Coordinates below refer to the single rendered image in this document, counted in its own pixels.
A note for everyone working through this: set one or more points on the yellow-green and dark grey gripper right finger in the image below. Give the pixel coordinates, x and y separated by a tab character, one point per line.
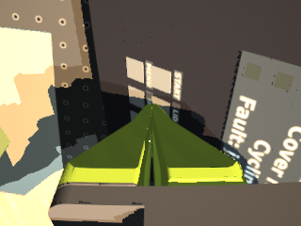
180	158

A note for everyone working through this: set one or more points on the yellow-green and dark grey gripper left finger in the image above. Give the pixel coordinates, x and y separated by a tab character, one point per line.
119	158

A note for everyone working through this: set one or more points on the beige benchtop instrument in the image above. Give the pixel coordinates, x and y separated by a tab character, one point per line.
229	71

